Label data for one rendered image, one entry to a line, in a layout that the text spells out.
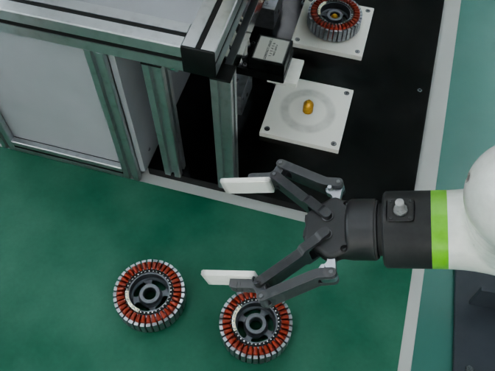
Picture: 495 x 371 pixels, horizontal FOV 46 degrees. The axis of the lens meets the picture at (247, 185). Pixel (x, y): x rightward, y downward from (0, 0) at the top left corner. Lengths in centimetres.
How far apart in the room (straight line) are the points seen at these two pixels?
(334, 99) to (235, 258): 37
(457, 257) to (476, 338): 115
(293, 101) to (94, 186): 41
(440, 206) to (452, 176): 140
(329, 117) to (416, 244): 49
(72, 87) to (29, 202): 26
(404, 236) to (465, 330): 117
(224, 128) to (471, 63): 166
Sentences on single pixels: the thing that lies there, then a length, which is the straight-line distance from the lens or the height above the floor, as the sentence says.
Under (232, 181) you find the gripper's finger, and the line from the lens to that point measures 78.
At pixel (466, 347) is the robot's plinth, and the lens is 181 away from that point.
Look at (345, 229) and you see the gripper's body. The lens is 69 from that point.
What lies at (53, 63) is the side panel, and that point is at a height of 101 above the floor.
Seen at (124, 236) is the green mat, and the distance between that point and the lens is 103.
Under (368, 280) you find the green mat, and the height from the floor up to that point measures 75.
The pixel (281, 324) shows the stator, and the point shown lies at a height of 78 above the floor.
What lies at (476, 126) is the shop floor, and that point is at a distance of 224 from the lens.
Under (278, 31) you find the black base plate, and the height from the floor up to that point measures 77.
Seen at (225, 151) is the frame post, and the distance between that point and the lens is 95.
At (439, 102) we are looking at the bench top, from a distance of 124.
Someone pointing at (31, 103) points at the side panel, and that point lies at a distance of 104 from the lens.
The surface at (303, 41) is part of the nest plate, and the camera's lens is 125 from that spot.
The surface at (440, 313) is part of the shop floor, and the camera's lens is 184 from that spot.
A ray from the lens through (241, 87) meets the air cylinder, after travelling 110.
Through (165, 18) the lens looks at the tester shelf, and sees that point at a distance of 80.
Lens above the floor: 165
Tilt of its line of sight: 58 degrees down
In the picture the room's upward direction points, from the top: straight up
